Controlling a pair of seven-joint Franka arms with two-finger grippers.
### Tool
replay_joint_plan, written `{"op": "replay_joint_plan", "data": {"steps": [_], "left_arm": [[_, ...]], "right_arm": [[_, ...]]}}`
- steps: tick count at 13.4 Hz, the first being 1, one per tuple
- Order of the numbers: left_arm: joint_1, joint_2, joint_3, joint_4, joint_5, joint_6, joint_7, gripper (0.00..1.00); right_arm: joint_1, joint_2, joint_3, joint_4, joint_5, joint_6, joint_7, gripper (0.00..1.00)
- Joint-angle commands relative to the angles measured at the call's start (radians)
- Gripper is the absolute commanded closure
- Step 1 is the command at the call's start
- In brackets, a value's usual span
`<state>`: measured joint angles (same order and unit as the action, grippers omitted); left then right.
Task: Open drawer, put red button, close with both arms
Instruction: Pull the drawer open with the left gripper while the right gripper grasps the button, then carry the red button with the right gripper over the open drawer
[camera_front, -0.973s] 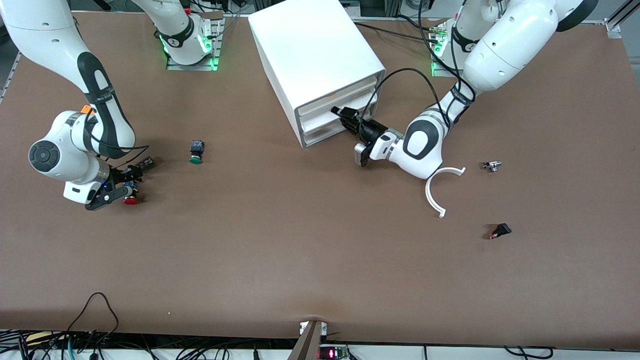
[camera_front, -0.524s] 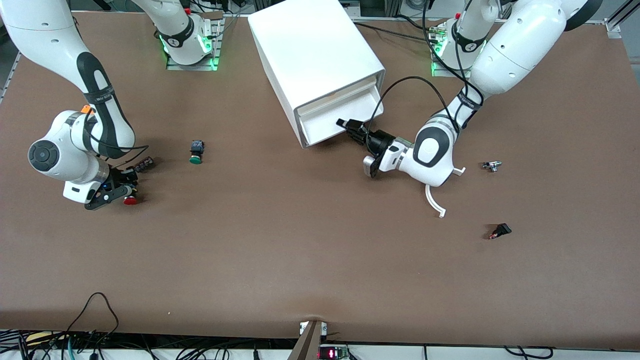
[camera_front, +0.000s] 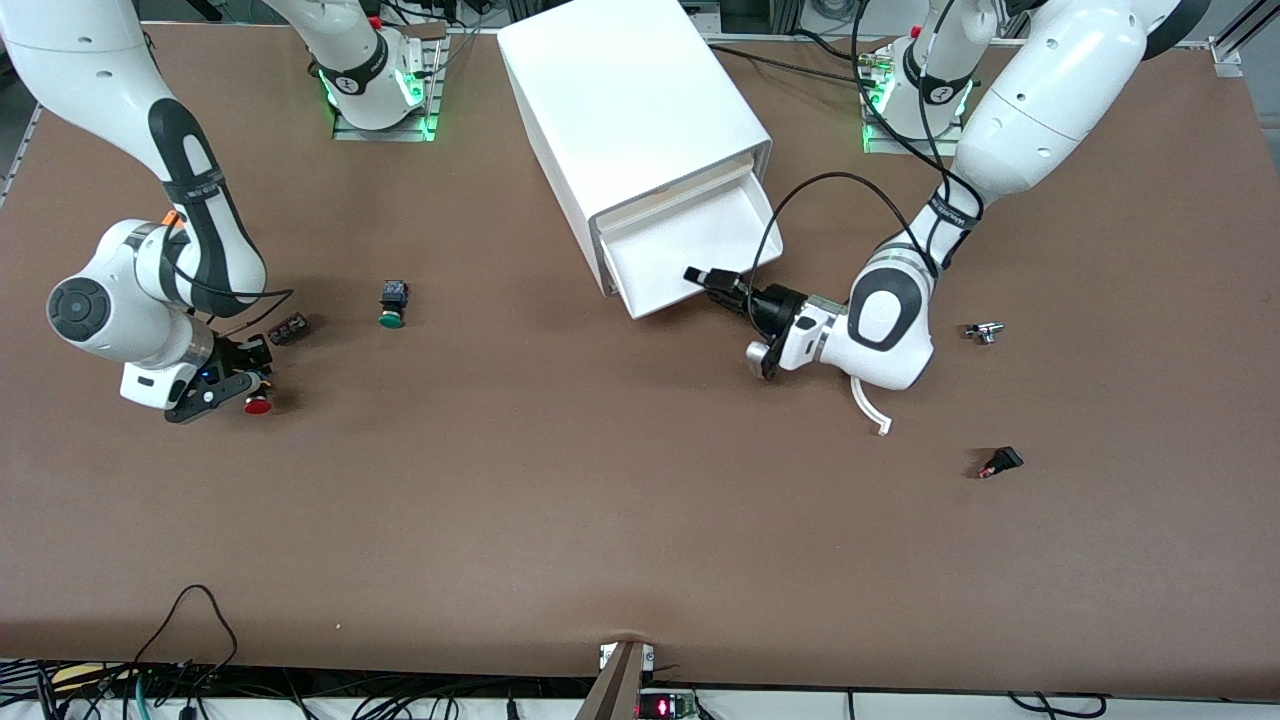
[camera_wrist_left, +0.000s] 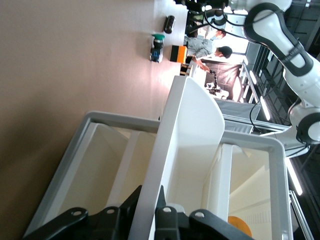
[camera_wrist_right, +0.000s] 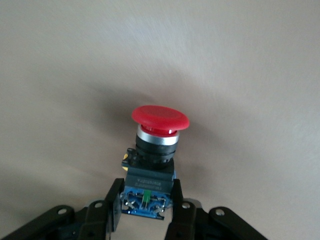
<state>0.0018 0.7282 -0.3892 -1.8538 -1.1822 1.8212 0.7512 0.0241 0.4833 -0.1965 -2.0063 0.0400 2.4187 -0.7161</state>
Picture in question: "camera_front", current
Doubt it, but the white drawer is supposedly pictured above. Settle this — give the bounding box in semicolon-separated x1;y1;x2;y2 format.
590;163;786;321

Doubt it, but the white drawer cabinet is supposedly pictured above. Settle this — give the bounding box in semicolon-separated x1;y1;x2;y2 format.
497;0;774;299

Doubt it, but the white curved plastic clip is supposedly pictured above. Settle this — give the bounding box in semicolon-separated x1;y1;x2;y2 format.
847;374;893;438

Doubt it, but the small device with red display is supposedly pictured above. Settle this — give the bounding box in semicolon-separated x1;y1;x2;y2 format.
636;687;699;720

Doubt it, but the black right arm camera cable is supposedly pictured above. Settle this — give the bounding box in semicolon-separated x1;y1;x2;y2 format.
160;225;297;341

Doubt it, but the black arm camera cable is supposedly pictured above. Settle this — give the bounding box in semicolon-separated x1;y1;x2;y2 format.
160;225;297;341
747;0;987;301

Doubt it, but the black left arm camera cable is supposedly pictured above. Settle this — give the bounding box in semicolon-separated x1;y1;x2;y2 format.
747;0;987;301

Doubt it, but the black looped floor cable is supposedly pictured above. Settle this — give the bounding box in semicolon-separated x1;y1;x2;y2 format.
130;584;242;720

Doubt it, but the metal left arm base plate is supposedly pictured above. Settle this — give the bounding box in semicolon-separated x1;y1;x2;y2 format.
859;38;987;157

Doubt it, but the thin black table cable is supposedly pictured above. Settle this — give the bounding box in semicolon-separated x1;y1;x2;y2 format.
703;38;873;87

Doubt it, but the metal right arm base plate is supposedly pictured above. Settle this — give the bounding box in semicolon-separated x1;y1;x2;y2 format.
332;18;449;144

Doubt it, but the tangled black cable bundle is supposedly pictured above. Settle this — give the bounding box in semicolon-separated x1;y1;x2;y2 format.
0;655;601;720

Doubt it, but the brown wooden post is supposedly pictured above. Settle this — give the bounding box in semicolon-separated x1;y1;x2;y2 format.
574;640;647;720

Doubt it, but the aluminium frame profile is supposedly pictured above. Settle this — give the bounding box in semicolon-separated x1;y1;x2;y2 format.
1204;0;1280;80

